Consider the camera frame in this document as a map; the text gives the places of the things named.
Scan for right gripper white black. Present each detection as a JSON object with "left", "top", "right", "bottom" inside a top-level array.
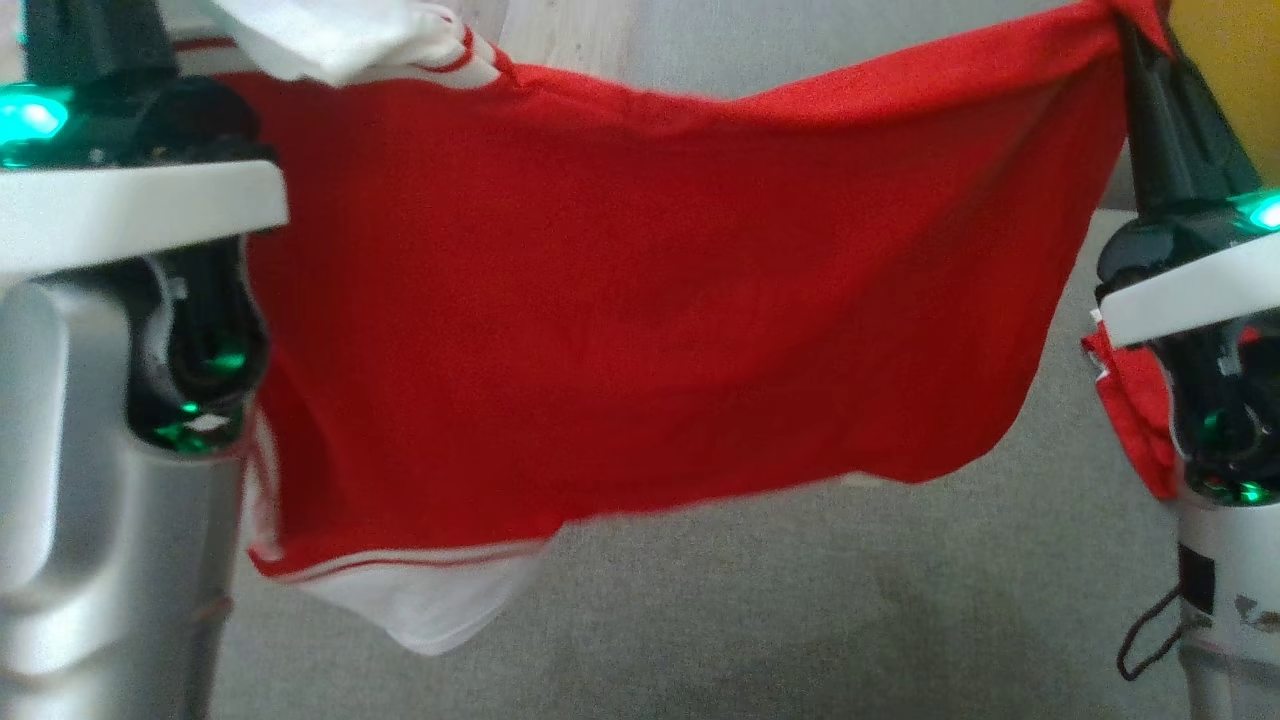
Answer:
[{"left": 1095, "top": 15, "right": 1280, "bottom": 350}]

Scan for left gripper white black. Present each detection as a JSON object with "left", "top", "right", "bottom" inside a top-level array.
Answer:
[{"left": 0, "top": 0, "right": 292, "bottom": 278}]

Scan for red garment with white trim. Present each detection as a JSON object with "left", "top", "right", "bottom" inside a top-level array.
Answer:
[{"left": 1080, "top": 318, "right": 1183, "bottom": 501}]

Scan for red shirt white striped sleeves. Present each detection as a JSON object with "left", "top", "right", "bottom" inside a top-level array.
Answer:
[{"left": 205, "top": 0, "right": 1171, "bottom": 657}]

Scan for yellow pillow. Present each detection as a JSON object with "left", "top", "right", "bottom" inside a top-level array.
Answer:
[{"left": 1165, "top": 0, "right": 1280, "bottom": 191}]

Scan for grey sofa back cushion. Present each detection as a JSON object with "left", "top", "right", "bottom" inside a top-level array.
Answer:
[{"left": 620, "top": 0, "right": 1141, "bottom": 211}]

